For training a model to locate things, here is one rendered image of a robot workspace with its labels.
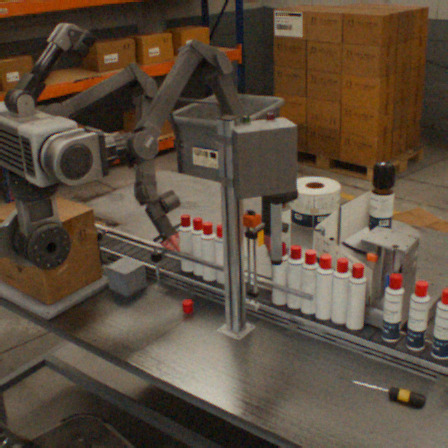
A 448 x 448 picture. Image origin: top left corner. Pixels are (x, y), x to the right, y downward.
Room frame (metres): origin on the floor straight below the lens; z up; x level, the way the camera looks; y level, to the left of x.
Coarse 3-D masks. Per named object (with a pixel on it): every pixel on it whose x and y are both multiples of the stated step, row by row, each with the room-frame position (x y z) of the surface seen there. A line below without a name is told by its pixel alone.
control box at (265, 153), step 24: (264, 120) 1.70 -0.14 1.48; (288, 120) 1.69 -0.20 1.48; (240, 144) 1.60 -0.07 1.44; (264, 144) 1.62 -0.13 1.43; (288, 144) 1.64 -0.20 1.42; (240, 168) 1.60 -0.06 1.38; (264, 168) 1.62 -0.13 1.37; (288, 168) 1.64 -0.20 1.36; (240, 192) 1.60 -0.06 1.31; (264, 192) 1.62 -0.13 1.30
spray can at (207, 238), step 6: (204, 222) 1.92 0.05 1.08; (210, 222) 1.91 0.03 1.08; (204, 228) 1.89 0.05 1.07; (210, 228) 1.89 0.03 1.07; (204, 234) 1.90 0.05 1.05; (210, 234) 1.89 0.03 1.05; (204, 240) 1.88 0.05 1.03; (210, 240) 1.88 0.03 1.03; (204, 246) 1.88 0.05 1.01; (210, 246) 1.88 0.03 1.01; (204, 252) 1.89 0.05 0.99; (210, 252) 1.88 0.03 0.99; (204, 258) 1.89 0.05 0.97; (210, 258) 1.88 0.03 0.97; (204, 270) 1.89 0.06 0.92; (210, 270) 1.88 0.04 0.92; (204, 276) 1.89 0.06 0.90; (210, 276) 1.88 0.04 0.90
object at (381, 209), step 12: (384, 168) 2.13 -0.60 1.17; (372, 180) 2.16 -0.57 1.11; (384, 180) 2.13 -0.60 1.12; (372, 192) 2.16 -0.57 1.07; (384, 192) 2.13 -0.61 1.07; (372, 204) 2.14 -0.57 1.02; (384, 204) 2.12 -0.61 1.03; (372, 216) 2.14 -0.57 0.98; (384, 216) 2.12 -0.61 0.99; (372, 228) 2.14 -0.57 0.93
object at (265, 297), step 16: (112, 240) 2.24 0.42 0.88; (128, 256) 2.10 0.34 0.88; (144, 256) 2.09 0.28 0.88; (176, 272) 1.96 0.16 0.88; (192, 272) 1.95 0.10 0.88; (272, 304) 1.72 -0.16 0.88; (320, 320) 1.61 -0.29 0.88; (368, 336) 1.51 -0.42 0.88; (400, 336) 1.50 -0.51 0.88; (416, 352) 1.42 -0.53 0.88
